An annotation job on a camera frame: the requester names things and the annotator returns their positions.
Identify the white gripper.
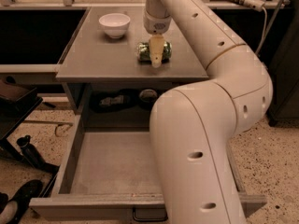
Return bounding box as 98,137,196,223
143,10,171,68

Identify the green soda can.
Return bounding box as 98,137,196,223
137,42,172,62

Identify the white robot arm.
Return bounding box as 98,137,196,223
145,0,273,224

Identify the grey open drawer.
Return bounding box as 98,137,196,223
30,117,266,221

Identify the white ceramic bowl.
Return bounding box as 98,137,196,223
99,13,131,38

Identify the round tape roll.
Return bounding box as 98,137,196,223
138,89,158,110

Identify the black bag under cabinet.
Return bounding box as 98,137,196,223
89,89,137,113

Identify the grey metal cabinet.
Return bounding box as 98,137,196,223
56,5,207,130

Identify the black chair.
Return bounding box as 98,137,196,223
0,80,59,175

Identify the black shoe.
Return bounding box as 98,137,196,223
0,179,43,224

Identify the white cable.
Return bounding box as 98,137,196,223
254,6,269,56

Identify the black drawer handle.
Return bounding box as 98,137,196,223
132,207,168,222

